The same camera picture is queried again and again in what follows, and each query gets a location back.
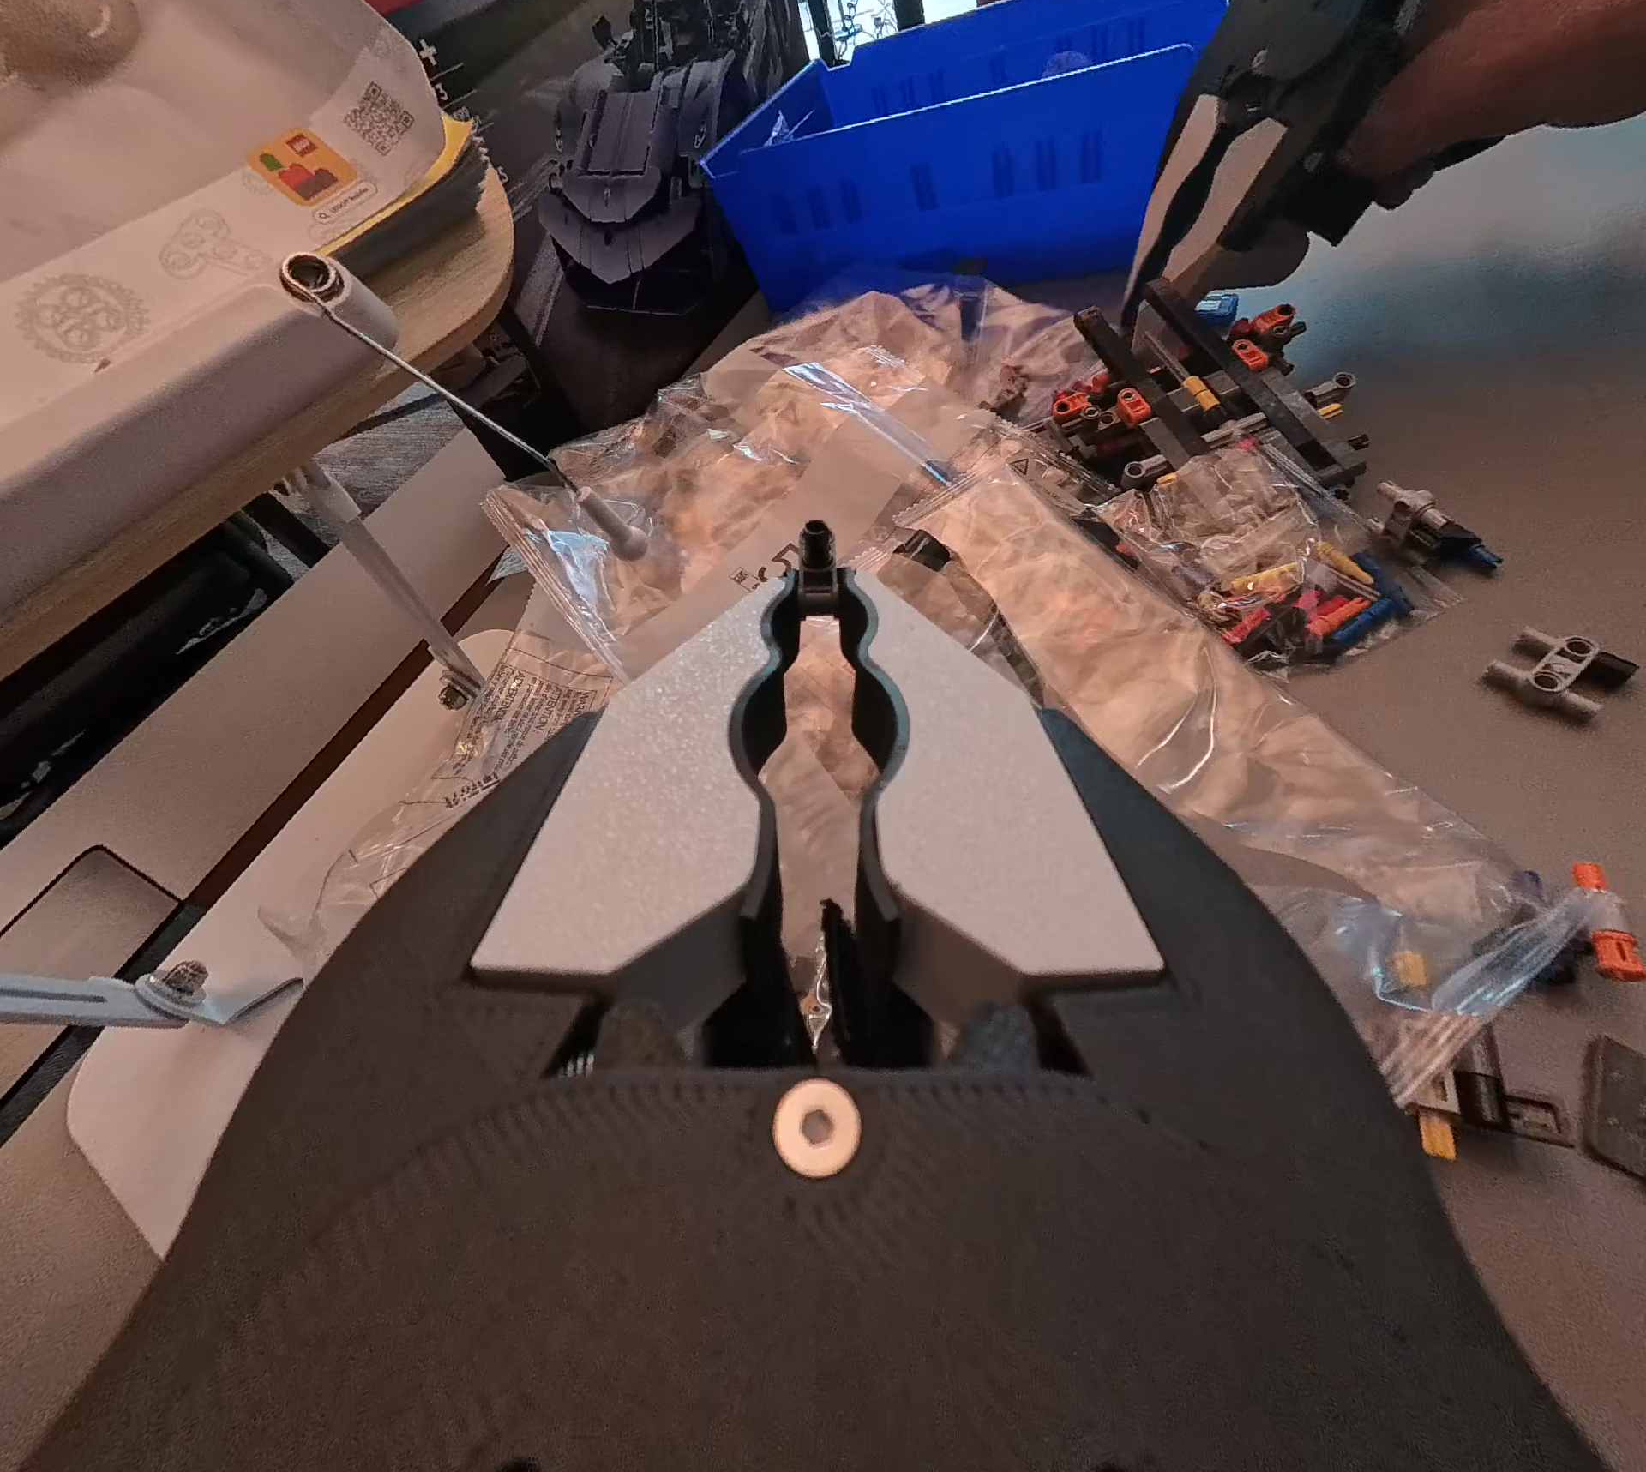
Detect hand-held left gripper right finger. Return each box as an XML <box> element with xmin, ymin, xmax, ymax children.
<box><xmin>834</xmin><ymin>575</ymin><xmax>1168</xmax><ymax>1071</ymax></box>

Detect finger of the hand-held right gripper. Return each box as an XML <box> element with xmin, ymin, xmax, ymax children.
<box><xmin>1122</xmin><ymin>93</ymin><xmax>1227</xmax><ymax>330</ymax></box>
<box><xmin>1162</xmin><ymin>112</ymin><xmax>1318</xmax><ymax>319</ymax></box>

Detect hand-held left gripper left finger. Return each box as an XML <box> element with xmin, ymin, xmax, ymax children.
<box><xmin>469</xmin><ymin>578</ymin><xmax>807</xmax><ymax>1071</ymax></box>

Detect white instruction booklet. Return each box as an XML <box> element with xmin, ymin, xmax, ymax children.
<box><xmin>0</xmin><ymin>0</ymin><xmax>484</xmax><ymax>367</ymax></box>

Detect white book stand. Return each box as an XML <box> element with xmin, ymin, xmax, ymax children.
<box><xmin>0</xmin><ymin>263</ymin><xmax>402</xmax><ymax>613</ymax></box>

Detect black lego axle connector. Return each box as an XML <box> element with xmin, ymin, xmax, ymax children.
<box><xmin>795</xmin><ymin>520</ymin><xmax>851</xmax><ymax>618</ymax></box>

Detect lego chassis frame assembly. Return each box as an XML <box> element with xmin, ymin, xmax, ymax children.
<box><xmin>997</xmin><ymin>277</ymin><xmax>1372</xmax><ymax>503</ymax></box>

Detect pile of clear lego bags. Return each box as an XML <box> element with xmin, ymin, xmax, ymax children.
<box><xmin>258</xmin><ymin>270</ymin><xmax>1604</xmax><ymax>1102</ymax></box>

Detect grey yellow lego connector assembly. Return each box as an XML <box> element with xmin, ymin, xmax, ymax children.
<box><xmin>1402</xmin><ymin>1035</ymin><xmax>1578</xmax><ymax>1158</ymax></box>

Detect dark grey lego triple connector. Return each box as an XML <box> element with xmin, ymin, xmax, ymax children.
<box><xmin>1580</xmin><ymin>1035</ymin><xmax>1646</xmax><ymax>1179</ymax></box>

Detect small lego pieces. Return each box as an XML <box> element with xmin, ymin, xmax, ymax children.
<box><xmin>1486</xmin><ymin>626</ymin><xmax>1642</xmax><ymax>724</ymax></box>

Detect metal wire page holder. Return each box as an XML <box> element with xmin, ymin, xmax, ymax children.
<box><xmin>280</xmin><ymin>252</ymin><xmax>652</xmax><ymax>563</ymax></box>

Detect blue plastic bin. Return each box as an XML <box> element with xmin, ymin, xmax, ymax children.
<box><xmin>700</xmin><ymin>45</ymin><xmax>1199</xmax><ymax>314</ymax></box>
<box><xmin>817</xmin><ymin>0</ymin><xmax>1230</xmax><ymax>143</ymax></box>

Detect large clear bag white label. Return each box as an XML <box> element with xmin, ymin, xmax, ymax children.
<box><xmin>489</xmin><ymin>340</ymin><xmax>980</xmax><ymax>676</ymax></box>

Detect dark grey block blue pin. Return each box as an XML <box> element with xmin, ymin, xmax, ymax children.
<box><xmin>1376</xmin><ymin>482</ymin><xmax>1508</xmax><ymax>573</ymax></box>

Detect orange grey lego pin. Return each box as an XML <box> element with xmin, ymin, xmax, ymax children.
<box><xmin>1571</xmin><ymin>862</ymin><xmax>1646</xmax><ymax>978</ymax></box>

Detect person's right hand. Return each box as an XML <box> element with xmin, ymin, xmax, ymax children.
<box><xmin>1338</xmin><ymin>0</ymin><xmax>1646</xmax><ymax>175</ymax></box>

